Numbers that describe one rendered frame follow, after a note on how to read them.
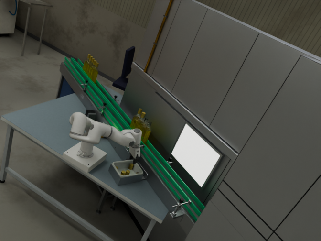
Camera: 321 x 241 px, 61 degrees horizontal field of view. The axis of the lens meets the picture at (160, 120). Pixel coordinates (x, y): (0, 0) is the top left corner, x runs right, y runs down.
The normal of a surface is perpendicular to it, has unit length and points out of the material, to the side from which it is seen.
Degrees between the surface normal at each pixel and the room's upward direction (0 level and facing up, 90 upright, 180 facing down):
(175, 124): 90
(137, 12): 90
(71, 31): 90
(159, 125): 90
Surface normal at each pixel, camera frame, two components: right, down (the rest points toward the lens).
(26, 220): 0.36, -0.83
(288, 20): -0.37, 0.29
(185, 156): -0.76, 0.00
